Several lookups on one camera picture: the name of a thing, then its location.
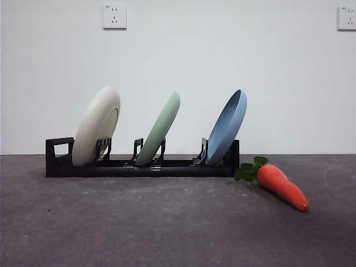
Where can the green plate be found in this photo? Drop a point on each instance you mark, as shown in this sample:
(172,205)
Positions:
(158,130)

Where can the orange carrot with green leaves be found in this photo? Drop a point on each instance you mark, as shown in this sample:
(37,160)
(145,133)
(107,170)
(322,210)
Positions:
(281,186)

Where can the black plate rack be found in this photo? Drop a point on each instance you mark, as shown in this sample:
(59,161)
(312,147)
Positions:
(178,171)

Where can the blue plate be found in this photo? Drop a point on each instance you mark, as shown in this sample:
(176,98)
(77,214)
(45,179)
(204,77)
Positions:
(225,130)

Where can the white plate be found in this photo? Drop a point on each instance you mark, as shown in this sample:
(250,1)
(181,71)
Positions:
(91,125)

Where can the white wall socket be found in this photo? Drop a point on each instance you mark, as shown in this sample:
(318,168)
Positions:
(347,18)
(114,16)

